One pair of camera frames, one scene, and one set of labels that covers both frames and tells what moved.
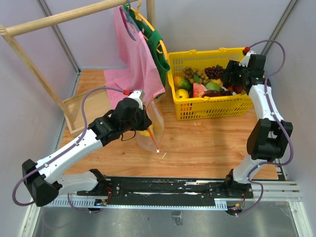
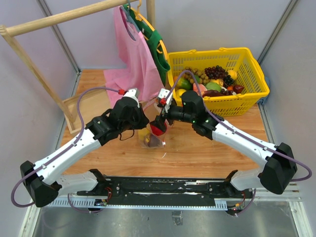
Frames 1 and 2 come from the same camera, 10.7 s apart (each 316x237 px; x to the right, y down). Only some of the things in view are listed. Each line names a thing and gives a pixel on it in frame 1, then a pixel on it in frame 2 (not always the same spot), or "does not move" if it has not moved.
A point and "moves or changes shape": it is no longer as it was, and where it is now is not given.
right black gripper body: [239, 73] -> [176, 113]
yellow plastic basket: [210, 106] does not move
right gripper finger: [227, 75] -> [159, 122]
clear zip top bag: [150, 139] moves or changes shape
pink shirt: [140, 73] does not move
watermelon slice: [198, 88] does not move
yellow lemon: [181, 94] does not move
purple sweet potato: [211, 93] does not move
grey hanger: [131, 15] does not move
